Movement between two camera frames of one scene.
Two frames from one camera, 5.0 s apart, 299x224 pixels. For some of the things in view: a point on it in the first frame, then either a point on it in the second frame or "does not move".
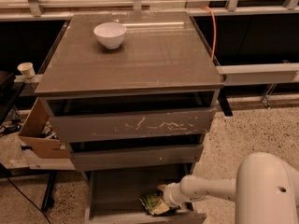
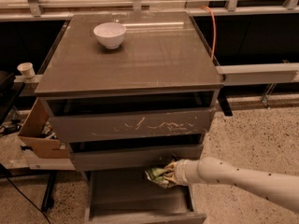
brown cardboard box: (36, 133) does not move
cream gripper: (171, 194) → (179, 173)
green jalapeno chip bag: (154, 203) → (156, 175)
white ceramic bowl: (110, 34) does not move
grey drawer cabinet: (132, 94) does not move
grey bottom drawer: (113, 198) does not move
